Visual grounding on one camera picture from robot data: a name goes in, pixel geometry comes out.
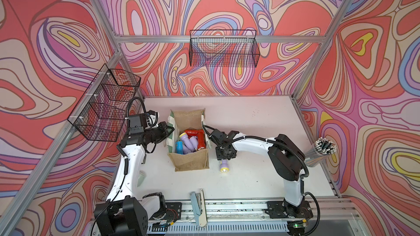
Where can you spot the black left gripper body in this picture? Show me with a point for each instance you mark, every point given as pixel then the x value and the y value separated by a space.
pixel 155 134

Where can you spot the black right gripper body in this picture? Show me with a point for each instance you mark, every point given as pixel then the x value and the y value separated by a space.
pixel 221 154

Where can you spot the red flashlight bottom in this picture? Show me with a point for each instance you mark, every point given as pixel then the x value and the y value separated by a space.
pixel 201 139

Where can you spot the red flashlight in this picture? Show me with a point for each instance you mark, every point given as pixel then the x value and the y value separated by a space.
pixel 201 139
pixel 197 133

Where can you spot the blue flashlight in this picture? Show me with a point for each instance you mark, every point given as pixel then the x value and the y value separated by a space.
pixel 179 147

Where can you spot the burlap tote bag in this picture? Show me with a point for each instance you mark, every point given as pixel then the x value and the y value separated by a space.
pixel 181 121

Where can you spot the long purple flashlight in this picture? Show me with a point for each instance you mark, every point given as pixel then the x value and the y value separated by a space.
pixel 190 142

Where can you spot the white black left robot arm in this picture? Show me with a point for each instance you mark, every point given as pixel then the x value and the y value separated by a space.
pixel 124 213

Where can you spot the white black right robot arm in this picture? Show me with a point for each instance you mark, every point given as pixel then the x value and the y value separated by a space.
pixel 287 159

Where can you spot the blue beige stapler tool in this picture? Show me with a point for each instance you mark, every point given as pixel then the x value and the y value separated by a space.
pixel 199 208

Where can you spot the metal cup of pencils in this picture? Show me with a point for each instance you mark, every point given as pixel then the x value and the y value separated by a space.
pixel 320 150

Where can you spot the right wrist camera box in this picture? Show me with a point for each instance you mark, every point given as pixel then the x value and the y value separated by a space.
pixel 217 137

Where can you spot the black wire basket left wall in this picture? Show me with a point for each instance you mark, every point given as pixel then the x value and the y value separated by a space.
pixel 101 113

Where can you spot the black wire basket wall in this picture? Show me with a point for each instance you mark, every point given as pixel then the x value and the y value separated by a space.
pixel 101 113
pixel 223 48

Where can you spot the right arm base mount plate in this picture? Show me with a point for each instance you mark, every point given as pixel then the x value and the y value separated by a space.
pixel 279 211

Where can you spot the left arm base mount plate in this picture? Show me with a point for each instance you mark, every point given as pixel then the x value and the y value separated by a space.
pixel 173 211

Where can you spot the black wire basket back wall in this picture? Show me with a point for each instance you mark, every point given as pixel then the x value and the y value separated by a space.
pixel 223 48

